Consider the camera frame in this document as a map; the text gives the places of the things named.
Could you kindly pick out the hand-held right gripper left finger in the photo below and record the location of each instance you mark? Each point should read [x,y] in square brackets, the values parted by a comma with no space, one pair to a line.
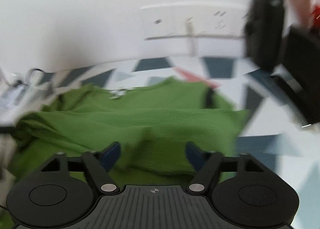
[111,155]

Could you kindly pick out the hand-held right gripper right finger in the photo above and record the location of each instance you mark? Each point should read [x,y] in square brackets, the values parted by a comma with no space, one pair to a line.
[196,156]

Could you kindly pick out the green knit sweater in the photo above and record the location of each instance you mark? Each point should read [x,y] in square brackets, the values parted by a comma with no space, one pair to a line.
[150,124]

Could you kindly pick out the black smartphone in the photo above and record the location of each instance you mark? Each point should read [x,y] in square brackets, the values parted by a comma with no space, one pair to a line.
[287,94]

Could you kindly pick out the clear bag of small parts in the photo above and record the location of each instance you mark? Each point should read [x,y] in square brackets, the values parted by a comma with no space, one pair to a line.
[12,94]

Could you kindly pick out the black box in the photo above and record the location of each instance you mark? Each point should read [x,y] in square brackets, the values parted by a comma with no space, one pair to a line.
[305,69]

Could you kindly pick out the black water bottle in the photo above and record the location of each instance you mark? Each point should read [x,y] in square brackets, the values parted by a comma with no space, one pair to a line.
[265,31]

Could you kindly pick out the white coaxial wall socket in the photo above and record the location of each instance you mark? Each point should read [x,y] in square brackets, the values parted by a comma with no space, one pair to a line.
[157,21]

